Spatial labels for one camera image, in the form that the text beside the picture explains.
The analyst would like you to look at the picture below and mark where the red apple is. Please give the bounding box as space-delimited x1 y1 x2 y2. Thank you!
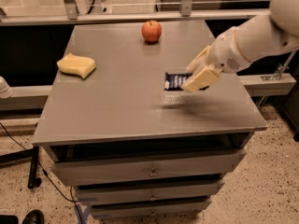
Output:
141 21 162 43

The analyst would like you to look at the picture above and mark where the black shoe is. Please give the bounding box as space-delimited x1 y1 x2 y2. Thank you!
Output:
21 209 45 224

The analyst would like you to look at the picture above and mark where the grey drawer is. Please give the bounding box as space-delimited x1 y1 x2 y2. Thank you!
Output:
76 180 224 205
91 197 211 219
51 148 246 186

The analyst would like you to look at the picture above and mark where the top grey drawer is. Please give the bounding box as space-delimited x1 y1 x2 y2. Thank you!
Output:
51 148 246 186

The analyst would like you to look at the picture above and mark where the middle grey drawer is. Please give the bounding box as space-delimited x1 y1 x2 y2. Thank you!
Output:
76 180 224 205

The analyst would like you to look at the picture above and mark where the grey drawer cabinet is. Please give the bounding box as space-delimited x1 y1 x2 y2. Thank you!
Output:
31 20 268 220

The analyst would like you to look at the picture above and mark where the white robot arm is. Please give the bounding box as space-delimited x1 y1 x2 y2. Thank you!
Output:
181 0 299 92

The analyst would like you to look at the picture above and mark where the bottom grey drawer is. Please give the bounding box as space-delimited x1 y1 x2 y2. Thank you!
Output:
91 197 211 219

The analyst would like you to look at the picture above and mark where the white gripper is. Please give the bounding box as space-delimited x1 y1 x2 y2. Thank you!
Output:
181 26 250 92

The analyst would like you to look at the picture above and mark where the black stand leg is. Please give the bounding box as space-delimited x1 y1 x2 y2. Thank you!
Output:
28 147 41 189

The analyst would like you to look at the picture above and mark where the yellow sponge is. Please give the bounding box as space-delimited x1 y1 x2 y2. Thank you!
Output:
57 53 96 79

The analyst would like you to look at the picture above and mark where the grey metal railing frame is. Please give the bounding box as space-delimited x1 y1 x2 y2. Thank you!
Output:
0 0 270 26

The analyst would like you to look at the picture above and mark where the black floor cable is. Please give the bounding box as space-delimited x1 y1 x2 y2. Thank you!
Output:
0 121 82 224

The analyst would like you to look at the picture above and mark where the blue rxbar blueberry wrapper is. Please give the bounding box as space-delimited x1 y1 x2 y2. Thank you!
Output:
164 72 210 91

